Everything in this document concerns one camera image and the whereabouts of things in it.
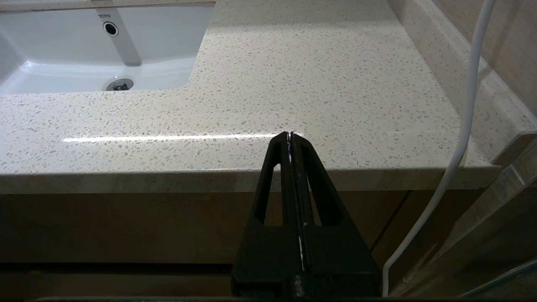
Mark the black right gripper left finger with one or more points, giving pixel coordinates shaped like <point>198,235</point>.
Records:
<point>268,260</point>

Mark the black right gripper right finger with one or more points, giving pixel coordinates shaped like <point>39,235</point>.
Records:
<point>335,260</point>

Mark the brown vanity cabinet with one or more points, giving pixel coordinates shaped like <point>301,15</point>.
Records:
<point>126,226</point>

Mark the chrome sink drain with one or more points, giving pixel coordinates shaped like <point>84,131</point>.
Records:
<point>119,84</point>

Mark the white ceramic sink basin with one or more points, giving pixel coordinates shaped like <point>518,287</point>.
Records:
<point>168,42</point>

